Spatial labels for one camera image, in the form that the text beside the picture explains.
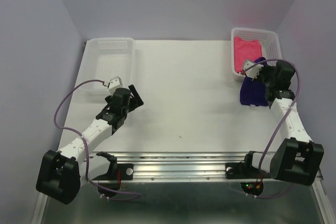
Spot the purple towel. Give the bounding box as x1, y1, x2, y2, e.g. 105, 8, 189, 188
238, 56, 270, 108

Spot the pink microfiber towel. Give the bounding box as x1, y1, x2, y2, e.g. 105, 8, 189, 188
233, 36, 263, 73

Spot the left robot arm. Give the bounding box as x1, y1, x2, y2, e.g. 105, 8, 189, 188
36, 78, 143, 205

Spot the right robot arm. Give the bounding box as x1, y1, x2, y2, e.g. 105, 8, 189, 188
241, 59, 324, 186

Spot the white right plastic basket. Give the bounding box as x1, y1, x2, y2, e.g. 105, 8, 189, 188
231, 27, 282, 81

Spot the white plastic basket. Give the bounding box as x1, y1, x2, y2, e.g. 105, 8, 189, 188
77, 37, 135, 86
231, 27, 282, 81

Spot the white left plastic basket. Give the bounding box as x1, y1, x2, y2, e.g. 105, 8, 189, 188
77, 37, 135, 86

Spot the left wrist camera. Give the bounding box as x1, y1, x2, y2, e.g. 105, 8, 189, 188
103, 76, 123, 95

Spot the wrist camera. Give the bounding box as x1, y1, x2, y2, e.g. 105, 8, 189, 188
103, 76, 123, 95
240, 60, 264, 79

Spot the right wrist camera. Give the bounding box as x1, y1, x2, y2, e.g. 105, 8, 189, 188
240, 60, 264, 79

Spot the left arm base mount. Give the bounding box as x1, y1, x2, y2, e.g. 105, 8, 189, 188
88, 152, 134, 181

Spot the aluminium rail frame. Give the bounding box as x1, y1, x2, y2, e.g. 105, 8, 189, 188
31, 77, 331, 224

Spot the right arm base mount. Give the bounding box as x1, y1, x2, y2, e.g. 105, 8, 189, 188
225, 151, 274, 180

